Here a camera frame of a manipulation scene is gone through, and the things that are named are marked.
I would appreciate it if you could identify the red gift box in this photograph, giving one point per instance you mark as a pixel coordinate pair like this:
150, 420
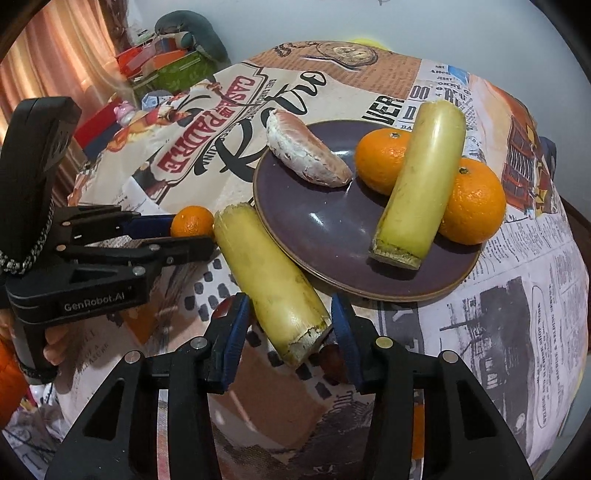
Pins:
95, 133

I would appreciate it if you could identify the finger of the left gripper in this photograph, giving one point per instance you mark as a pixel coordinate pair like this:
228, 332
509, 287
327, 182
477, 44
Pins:
79, 262
87, 225

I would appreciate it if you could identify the dark purple plate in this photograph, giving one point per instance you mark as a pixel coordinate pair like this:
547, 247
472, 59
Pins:
365, 212

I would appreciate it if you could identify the newspaper print tablecloth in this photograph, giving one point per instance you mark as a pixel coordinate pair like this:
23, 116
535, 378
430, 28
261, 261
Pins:
519, 319

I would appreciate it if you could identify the orange curtain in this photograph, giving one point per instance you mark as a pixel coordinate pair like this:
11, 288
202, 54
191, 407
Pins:
68, 48

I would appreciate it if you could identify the pink bunny toy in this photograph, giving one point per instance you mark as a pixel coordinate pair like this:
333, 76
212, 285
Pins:
124, 113

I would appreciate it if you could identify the stickered large orange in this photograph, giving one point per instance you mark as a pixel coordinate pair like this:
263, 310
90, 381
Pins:
379, 158

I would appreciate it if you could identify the small mandarin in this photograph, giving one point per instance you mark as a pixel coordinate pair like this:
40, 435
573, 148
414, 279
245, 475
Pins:
192, 221
418, 440

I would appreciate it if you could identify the person left hand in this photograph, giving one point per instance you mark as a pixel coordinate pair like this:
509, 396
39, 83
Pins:
57, 337

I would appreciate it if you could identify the green storage box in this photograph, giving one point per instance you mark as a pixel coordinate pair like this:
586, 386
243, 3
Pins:
175, 77

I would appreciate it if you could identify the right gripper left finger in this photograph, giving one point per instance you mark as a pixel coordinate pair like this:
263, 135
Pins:
152, 406

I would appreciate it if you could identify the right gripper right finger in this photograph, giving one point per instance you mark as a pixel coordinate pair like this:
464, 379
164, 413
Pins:
465, 436

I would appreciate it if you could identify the red grape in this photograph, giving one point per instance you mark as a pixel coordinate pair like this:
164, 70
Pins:
222, 308
333, 365

